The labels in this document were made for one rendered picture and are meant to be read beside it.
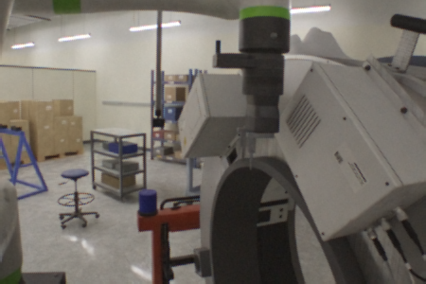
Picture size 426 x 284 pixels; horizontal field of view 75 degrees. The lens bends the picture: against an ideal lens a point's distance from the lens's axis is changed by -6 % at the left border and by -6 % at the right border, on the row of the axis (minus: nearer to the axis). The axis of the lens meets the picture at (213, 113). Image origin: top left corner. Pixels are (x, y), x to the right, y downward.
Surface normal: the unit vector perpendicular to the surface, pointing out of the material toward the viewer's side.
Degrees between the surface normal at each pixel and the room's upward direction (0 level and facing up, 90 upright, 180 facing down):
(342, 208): 90
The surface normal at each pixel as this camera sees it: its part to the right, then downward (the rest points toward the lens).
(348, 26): -0.51, 0.06
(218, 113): 0.30, -0.50
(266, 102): 0.16, 0.28
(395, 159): 0.25, -0.68
